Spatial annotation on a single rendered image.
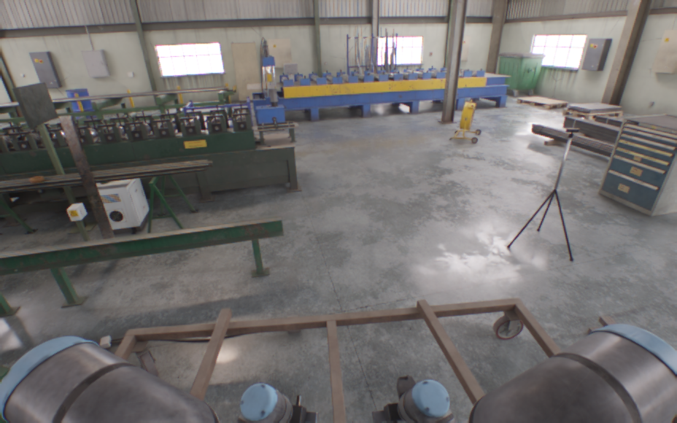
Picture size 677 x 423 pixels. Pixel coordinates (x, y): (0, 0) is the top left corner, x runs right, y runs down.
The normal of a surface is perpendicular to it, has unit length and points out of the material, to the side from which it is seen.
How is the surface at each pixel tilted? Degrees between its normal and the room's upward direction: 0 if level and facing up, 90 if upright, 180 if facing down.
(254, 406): 19
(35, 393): 35
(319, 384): 0
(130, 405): 29
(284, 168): 90
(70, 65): 90
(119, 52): 90
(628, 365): 8
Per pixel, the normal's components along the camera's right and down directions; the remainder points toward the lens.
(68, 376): -0.07, -0.84
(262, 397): -0.16, -0.69
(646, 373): 0.15, -0.63
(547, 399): -0.61, -0.64
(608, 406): -0.02, -0.51
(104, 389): 0.18, -0.86
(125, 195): 0.23, 0.44
